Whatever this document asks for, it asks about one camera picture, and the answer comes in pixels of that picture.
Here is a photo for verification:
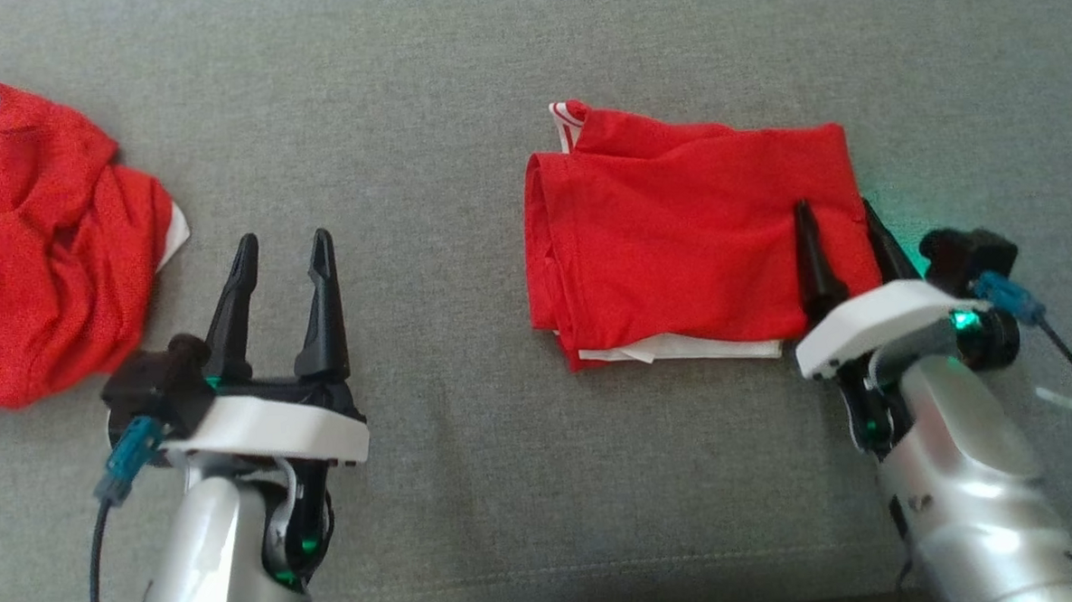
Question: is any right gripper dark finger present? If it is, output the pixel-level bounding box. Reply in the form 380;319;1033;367
792;199;850;322
861;196;921;286

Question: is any red mesh shorts white band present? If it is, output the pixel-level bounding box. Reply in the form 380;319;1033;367
0;63;200;411

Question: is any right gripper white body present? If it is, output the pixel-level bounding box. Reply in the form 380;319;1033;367
794;276;1025;457

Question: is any red shirt with white trim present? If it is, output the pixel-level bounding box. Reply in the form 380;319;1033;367
518;87;888;372

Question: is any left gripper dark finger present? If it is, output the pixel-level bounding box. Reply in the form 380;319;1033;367
288;228;352;381
199;233;264;380

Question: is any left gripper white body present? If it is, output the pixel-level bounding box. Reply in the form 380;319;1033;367
165;373;376;594

